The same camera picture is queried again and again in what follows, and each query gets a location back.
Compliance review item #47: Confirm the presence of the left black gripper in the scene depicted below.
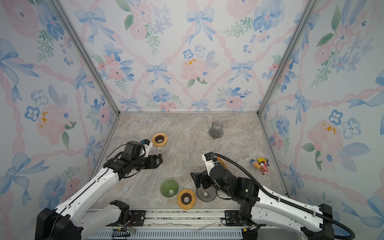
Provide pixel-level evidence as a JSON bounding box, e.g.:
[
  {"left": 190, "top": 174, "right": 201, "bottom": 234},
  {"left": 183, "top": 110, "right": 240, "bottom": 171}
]
[{"left": 132, "top": 153, "right": 164, "bottom": 171}]

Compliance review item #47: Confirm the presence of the orange coffee filter pack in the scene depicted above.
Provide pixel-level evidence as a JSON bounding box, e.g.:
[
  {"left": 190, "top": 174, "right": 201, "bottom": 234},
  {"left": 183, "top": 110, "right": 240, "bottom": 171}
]
[{"left": 217, "top": 157, "right": 228, "bottom": 169}]

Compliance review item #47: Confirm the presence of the green glass dripper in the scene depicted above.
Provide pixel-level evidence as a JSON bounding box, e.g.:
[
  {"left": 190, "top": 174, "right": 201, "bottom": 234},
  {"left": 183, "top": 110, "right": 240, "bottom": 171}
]
[{"left": 160, "top": 179, "right": 179, "bottom": 198}]

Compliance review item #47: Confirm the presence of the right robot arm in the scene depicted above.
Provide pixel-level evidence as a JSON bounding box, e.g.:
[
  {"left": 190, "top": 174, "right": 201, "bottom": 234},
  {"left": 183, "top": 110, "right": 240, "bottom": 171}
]
[{"left": 191, "top": 164, "right": 336, "bottom": 240}]

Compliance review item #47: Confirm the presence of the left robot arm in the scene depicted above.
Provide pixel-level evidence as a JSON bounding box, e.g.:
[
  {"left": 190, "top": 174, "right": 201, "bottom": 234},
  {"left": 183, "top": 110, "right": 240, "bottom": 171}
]
[{"left": 35, "top": 139, "right": 163, "bottom": 240}]

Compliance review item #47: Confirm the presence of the grey glass dripper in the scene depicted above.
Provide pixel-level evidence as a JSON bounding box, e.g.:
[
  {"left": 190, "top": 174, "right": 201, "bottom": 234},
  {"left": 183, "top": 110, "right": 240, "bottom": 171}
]
[{"left": 196, "top": 187, "right": 217, "bottom": 203}]

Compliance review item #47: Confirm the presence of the small colourful toy figure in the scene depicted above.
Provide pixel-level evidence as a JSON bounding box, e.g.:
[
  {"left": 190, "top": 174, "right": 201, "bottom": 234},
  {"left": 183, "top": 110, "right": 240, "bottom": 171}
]
[{"left": 251, "top": 158, "right": 270, "bottom": 175}]

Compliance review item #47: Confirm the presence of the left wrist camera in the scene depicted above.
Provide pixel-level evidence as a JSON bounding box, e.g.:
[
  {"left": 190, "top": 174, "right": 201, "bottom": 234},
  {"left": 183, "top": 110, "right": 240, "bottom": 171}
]
[{"left": 141, "top": 139, "right": 153, "bottom": 158}]

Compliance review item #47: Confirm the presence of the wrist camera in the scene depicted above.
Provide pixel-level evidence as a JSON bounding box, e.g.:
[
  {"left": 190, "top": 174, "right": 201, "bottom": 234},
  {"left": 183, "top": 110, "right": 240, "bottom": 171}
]
[
  {"left": 202, "top": 152, "right": 216, "bottom": 175},
  {"left": 141, "top": 139, "right": 153, "bottom": 158}
]

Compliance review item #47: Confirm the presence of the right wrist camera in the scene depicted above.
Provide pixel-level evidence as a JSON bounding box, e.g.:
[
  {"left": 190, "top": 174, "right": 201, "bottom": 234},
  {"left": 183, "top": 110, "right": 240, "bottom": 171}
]
[{"left": 202, "top": 152, "right": 216, "bottom": 175}]

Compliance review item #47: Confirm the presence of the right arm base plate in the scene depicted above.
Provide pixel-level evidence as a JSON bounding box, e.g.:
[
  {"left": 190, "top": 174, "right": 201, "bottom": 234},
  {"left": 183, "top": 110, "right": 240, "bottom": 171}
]
[{"left": 223, "top": 210, "right": 249, "bottom": 227}]

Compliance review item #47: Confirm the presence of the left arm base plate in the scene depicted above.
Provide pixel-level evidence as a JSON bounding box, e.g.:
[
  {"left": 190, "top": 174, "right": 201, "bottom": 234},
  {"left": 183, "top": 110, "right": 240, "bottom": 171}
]
[{"left": 107, "top": 210, "right": 146, "bottom": 227}]

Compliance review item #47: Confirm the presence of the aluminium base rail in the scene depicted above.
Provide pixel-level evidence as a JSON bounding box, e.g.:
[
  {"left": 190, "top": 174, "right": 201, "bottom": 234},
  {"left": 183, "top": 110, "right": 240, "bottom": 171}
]
[{"left": 56, "top": 208, "right": 316, "bottom": 240}]

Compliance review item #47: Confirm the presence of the black corrugated cable conduit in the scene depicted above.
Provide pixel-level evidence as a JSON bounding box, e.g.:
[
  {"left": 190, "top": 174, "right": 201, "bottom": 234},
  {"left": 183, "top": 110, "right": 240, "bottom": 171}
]
[{"left": 211, "top": 152, "right": 356, "bottom": 240}]

